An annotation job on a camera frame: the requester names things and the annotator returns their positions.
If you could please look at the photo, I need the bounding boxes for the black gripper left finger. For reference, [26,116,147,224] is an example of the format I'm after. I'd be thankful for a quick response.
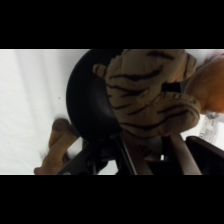
[57,132,155,176]

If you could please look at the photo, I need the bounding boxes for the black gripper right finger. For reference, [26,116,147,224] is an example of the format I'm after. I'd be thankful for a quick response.
[161,82,224,176]

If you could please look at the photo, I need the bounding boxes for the striped tiger plush toy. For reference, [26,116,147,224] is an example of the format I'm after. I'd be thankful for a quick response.
[92,49,202,140]

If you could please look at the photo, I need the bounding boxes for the brown moose plush toy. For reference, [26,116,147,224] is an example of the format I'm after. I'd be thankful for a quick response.
[33,117,83,176]

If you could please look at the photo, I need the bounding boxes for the black frying pan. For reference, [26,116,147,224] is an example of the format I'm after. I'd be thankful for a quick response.
[65,49,125,143]

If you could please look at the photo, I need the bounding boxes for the orange plush toy white tag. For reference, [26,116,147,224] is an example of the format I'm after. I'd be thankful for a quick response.
[184,53,224,152]

